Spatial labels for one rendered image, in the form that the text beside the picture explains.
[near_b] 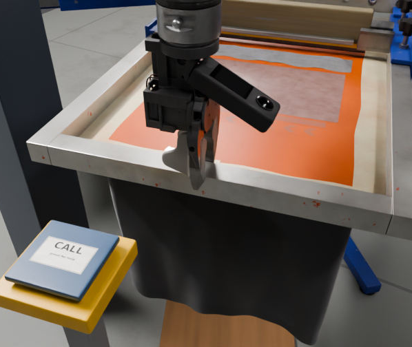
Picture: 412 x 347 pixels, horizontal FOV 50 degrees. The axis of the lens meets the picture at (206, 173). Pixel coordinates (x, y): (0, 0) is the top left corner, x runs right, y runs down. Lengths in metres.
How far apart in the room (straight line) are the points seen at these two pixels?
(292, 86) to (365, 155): 0.26
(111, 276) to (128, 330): 1.11
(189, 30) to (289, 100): 0.43
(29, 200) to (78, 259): 0.81
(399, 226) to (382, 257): 1.35
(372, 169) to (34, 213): 0.97
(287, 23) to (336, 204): 0.61
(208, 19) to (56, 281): 0.34
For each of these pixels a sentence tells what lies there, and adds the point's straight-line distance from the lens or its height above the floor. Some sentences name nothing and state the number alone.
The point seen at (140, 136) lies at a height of 0.96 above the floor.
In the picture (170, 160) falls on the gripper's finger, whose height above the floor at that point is 1.02.
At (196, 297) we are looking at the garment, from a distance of 1.00.
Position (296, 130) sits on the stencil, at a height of 0.96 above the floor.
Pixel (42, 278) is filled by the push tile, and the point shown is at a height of 0.97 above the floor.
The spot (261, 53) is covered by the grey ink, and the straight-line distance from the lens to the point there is 1.10.
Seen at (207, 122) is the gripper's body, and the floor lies 1.08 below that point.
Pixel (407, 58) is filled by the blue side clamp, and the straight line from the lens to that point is 1.05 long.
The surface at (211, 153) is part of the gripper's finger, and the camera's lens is 0.65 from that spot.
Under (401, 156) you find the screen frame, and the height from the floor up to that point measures 0.99.
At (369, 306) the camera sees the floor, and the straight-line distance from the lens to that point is 1.80.
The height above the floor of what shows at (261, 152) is 0.96.
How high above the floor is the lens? 1.38
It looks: 38 degrees down
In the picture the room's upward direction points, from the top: straight up
